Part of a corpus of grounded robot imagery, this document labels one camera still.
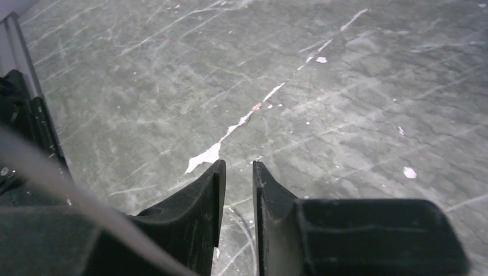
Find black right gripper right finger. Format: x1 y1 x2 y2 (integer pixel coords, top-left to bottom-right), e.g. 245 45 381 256
253 162 470 275

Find white cable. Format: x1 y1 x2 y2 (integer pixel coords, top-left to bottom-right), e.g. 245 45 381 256
228 213 260 276

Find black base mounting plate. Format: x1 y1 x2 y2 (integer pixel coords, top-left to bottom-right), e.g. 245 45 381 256
1 70 73 206

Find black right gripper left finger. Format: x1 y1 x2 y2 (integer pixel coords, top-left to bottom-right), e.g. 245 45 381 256
0 159 227 276

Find aluminium frame rail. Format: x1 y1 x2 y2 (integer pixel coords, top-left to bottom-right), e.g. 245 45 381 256
1 11 44 98

